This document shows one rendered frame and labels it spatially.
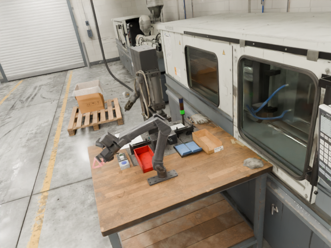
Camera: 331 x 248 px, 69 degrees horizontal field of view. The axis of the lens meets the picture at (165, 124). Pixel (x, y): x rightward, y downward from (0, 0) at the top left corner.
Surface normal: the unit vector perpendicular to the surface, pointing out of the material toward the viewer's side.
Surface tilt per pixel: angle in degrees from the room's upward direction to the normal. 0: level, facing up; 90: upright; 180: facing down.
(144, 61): 90
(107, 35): 90
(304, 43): 90
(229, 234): 0
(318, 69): 90
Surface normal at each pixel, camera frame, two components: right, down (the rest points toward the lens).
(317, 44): -0.95, 0.25
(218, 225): -0.13, -0.89
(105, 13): 0.29, 0.39
